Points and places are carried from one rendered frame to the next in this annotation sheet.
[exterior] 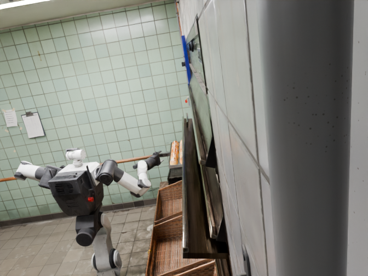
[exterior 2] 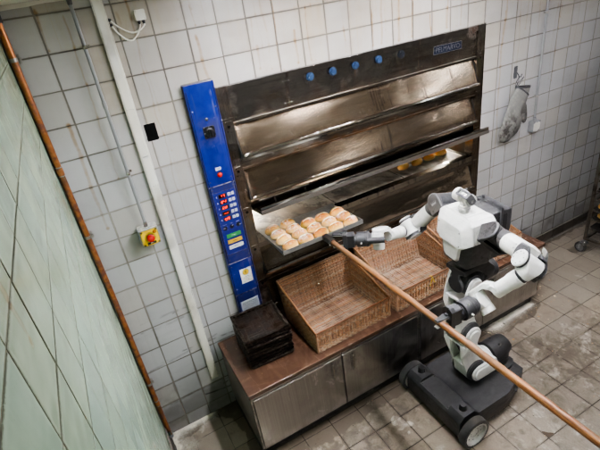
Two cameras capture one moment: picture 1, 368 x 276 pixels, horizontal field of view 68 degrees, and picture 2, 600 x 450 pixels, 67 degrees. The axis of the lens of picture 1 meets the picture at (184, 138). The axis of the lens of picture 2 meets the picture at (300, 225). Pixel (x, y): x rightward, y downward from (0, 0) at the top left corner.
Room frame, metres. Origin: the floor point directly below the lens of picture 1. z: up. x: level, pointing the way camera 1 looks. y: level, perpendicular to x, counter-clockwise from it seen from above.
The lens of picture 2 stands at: (3.37, 2.13, 2.55)
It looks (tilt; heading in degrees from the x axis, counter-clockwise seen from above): 29 degrees down; 243
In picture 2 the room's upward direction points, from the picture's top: 9 degrees counter-clockwise
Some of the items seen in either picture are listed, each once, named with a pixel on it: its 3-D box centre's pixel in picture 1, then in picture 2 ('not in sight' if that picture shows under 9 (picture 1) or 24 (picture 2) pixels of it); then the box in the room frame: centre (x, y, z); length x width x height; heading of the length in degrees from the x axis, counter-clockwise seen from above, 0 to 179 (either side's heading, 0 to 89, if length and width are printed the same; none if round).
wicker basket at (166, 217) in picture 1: (181, 201); (332, 297); (2.19, 0.12, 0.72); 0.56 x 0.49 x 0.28; 179
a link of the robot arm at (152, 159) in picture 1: (153, 161); (354, 239); (2.11, 0.29, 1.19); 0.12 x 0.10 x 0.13; 142
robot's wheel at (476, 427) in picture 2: not in sight; (473, 431); (1.88, 1.00, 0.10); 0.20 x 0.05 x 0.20; 177
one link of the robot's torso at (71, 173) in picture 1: (79, 187); (472, 230); (1.68, 0.75, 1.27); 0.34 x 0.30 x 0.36; 79
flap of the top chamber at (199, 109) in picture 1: (196, 89); (370, 102); (1.61, -0.12, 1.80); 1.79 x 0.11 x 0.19; 177
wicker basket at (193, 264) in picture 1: (182, 246); (405, 263); (1.59, 0.15, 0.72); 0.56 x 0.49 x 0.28; 177
